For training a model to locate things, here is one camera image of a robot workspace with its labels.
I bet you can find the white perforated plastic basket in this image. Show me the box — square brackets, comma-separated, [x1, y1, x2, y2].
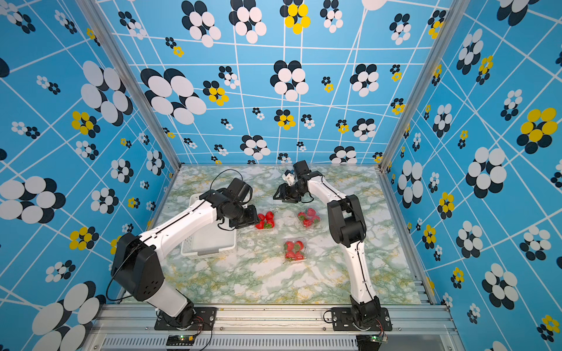
[180, 214, 237, 258]

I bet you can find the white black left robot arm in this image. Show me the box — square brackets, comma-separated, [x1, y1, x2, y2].
[111, 191, 259, 329]

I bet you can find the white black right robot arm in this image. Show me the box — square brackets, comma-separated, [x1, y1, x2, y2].
[273, 161, 383, 330]

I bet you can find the small green circuit board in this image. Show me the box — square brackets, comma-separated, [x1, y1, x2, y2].
[166, 335, 196, 347]

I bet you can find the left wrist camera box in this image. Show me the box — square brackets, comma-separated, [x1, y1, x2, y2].
[227, 178, 253, 205]

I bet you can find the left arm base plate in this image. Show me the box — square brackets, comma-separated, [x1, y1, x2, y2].
[154, 307, 218, 331]

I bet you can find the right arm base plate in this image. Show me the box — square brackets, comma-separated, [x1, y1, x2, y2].
[329, 307, 393, 333]

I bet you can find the aluminium front rail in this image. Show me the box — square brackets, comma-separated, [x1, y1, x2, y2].
[83, 304, 464, 350]

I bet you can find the aluminium corner post left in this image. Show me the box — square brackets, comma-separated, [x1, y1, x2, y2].
[76, 1, 181, 172]

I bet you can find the aluminium corner post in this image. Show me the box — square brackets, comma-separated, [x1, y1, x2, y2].
[380, 0, 470, 174]
[76, 1, 181, 172]

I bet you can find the aluminium corner post right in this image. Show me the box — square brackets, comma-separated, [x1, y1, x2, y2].
[380, 0, 470, 174]

